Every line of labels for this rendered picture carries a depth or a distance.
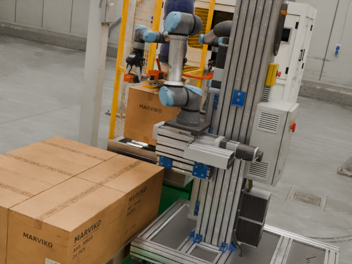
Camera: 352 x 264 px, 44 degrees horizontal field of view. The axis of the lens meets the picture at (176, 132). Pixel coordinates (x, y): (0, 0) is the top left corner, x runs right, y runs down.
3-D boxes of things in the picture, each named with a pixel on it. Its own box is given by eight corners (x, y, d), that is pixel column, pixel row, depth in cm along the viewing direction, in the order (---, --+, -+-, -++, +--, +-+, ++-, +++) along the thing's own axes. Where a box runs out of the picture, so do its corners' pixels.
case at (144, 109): (156, 123, 396) (162, 80, 385) (197, 134, 381) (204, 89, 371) (122, 136, 342) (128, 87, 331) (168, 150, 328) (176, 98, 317)
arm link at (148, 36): (162, 32, 279) (154, 30, 288) (146, 30, 273) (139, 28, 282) (160, 44, 281) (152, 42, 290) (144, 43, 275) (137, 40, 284)
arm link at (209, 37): (217, 33, 298) (197, 46, 345) (232, 35, 300) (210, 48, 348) (219, 16, 298) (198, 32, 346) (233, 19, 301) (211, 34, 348)
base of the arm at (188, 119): (203, 123, 271) (206, 108, 268) (195, 128, 257) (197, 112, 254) (180, 118, 276) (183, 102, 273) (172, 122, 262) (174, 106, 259)
